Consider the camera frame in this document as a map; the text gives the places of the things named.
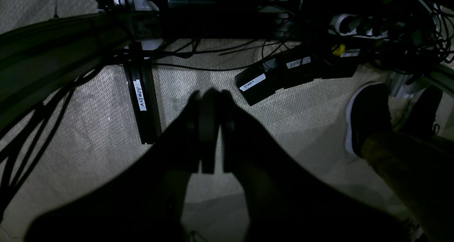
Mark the black labelled aluminium rail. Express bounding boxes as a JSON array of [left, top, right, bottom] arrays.
[[123, 43, 162, 145]]

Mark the black labelled foot pedal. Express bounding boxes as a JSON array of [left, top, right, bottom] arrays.
[[234, 66, 281, 106]]

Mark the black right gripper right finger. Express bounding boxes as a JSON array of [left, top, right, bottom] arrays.
[[221, 90, 415, 242]]

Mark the dark metal table leg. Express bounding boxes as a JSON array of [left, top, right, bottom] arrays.
[[0, 13, 131, 129]]

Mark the black shoe white sole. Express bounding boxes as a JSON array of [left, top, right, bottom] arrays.
[[345, 81, 392, 158]]

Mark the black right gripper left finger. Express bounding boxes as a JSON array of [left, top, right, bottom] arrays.
[[25, 90, 202, 242]]

